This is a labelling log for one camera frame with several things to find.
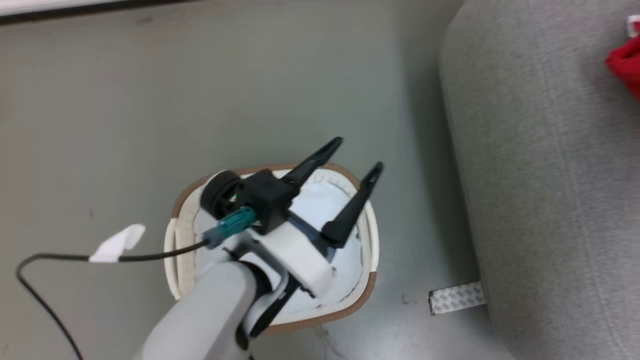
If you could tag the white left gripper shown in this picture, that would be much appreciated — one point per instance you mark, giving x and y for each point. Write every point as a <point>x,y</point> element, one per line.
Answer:
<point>300,255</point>

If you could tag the red and white clothes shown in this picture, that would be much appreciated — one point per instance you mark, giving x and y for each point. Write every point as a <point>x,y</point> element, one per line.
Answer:
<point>627,62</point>

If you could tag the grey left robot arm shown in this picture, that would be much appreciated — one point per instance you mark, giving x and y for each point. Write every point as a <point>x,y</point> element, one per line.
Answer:
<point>210,310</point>

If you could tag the grey fabric sofa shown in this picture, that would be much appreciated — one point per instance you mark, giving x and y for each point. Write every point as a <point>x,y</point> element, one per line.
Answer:
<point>550,175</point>

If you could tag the white plastic laundry basket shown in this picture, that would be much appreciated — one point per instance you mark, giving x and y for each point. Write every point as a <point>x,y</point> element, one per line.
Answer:
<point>350,295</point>

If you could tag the silver checker metal plate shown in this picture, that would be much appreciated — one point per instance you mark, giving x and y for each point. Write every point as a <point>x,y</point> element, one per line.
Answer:
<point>456,298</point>

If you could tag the black floor edge strip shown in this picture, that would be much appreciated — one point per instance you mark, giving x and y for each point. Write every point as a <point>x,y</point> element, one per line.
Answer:
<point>100,9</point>

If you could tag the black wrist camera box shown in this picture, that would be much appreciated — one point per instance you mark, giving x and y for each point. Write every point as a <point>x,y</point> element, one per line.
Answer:
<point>255,197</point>

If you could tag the white wall skirting strip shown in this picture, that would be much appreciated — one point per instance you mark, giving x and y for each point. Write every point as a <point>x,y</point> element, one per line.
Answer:
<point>45,5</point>

